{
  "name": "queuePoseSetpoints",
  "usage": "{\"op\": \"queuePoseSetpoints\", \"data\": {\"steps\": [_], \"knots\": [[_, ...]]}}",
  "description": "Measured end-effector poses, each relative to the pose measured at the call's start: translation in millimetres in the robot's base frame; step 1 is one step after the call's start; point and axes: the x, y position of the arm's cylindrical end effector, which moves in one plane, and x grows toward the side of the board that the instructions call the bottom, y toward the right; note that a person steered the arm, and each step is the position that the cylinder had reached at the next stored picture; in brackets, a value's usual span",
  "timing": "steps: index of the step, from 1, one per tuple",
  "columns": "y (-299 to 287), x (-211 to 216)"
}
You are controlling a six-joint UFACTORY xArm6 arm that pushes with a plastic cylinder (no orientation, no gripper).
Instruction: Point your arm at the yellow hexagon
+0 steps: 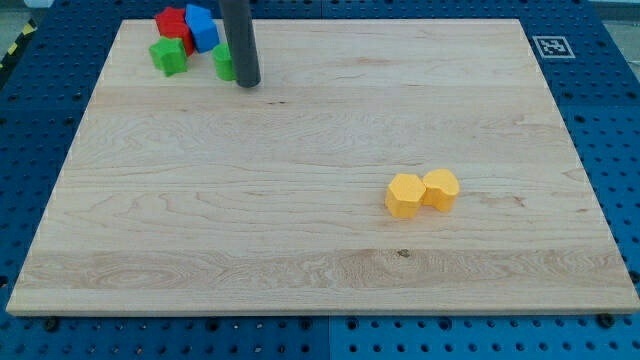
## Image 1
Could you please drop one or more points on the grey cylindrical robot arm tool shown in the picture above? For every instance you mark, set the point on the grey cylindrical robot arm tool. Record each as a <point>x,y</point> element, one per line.
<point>239,31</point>

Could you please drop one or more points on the yellow hexagon block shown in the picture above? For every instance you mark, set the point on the yellow hexagon block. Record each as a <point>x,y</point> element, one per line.
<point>404,195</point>

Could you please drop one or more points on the yellow heart block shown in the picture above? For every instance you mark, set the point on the yellow heart block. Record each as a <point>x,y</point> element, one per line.
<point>442,189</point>

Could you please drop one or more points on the light wooden board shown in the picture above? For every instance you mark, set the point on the light wooden board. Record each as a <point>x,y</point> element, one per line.
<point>190,196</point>

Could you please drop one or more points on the green cylinder block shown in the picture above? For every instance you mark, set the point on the green cylinder block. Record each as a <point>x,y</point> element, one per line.
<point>223,62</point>

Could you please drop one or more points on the blue block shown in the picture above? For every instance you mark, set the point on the blue block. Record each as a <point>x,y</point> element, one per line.
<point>203,28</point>

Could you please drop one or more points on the green star block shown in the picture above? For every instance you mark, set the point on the green star block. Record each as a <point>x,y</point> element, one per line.
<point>169,56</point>

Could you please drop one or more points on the red block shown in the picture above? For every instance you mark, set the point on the red block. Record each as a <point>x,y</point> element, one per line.
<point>171,23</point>

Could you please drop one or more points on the white fiducial marker tag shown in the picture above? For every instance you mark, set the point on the white fiducial marker tag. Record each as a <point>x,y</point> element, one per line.
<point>553,47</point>

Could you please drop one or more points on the black yellow hazard tape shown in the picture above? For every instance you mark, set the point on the black yellow hazard tape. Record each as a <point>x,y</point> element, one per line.
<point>17,48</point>

